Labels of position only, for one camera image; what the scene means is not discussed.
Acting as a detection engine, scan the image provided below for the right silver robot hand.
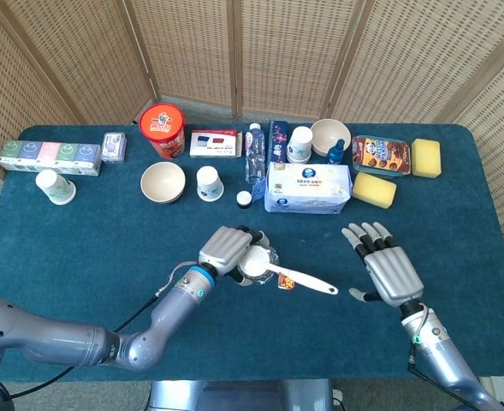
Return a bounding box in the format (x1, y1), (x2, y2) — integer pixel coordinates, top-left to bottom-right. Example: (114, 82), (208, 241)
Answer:
(341, 221), (424, 307)

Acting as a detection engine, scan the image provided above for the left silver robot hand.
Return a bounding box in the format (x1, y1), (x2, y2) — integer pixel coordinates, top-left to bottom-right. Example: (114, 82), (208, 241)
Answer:
(198, 224), (268, 287)

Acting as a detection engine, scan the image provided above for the white plastic measuring scoop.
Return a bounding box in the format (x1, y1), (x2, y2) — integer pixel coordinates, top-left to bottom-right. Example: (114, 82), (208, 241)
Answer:
(240, 245), (340, 296)

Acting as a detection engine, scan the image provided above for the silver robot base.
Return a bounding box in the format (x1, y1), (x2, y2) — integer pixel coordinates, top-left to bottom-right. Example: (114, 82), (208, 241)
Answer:
(145, 378), (335, 411)

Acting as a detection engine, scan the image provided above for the paper cup blue print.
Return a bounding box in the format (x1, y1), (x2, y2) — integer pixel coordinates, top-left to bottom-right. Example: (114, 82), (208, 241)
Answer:
(196, 165), (225, 203)

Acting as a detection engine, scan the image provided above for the yellow sponge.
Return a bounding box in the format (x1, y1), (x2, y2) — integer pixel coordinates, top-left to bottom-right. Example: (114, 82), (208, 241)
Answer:
(351, 171), (398, 210)
(411, 137), (442, 179)

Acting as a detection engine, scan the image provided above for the beige bowl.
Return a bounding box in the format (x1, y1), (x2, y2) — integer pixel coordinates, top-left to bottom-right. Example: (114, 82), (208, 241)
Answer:
(310, 118), (353, 158)
(139, 161), (187, 205)

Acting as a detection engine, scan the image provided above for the clear plastic water bottle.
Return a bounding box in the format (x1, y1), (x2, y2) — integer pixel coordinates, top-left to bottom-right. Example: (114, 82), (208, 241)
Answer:
(244, 122), (266, 186)

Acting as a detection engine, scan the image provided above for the white tissue pack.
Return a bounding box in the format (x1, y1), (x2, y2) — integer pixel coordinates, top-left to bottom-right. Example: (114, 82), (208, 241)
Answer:
(263, 161), (354, 215)

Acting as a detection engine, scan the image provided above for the white red blue box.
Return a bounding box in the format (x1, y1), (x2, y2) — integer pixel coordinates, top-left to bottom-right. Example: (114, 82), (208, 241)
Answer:
(189, 129), (244, 159)

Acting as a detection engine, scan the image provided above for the chocolate cookie tray pack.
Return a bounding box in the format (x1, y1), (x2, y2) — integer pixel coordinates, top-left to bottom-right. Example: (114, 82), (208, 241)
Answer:
(351, 134), (412, 178)

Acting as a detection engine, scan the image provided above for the dark blue patterned box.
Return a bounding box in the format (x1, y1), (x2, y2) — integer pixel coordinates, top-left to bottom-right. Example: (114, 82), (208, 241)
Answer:
(267, 119), (289, 164)

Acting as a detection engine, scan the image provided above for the blue table cloth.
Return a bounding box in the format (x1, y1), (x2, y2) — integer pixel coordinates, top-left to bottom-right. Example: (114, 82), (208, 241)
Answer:
(0, 122), (504, 384)

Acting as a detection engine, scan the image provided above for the stacked paper cups blue print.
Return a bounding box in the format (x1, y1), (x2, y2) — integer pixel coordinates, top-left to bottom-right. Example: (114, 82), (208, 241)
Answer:
(285, 125), (314, 164)

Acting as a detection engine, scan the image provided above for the small blue spray bottle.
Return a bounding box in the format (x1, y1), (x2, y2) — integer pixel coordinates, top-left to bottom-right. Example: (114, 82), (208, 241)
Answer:
(327, 138), (347, 166)

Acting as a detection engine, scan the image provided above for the red cylindrical snack can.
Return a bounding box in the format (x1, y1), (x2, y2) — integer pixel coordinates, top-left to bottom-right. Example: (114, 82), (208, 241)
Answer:
(138, 102), (187, 160)

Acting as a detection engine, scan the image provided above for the paper cup green print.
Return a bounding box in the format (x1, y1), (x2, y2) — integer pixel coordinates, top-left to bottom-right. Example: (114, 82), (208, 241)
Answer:
(35, 169), (77, 206)

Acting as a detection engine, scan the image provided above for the bamboo folding screen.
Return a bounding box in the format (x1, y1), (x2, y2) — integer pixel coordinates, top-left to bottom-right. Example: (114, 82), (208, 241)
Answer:
(0, 0), (504, 275)

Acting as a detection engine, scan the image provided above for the multicolour tissue pack row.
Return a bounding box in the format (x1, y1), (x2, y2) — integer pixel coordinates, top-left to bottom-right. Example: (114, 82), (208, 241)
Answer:
(0, 140), (104, 177)

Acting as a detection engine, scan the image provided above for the black cable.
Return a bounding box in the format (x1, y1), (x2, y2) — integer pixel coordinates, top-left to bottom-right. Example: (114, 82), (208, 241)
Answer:
(9, 289), (169, 402)

